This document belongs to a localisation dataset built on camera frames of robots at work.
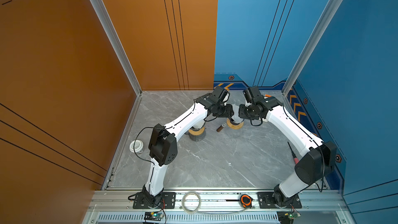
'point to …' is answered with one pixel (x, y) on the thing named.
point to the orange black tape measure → (245, 201)
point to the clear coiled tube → (183, 202)
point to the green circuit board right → (287, 217)
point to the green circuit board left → (153, 215)
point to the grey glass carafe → (196, 137)
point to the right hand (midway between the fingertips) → (239, 113)
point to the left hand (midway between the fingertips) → (232, 111)
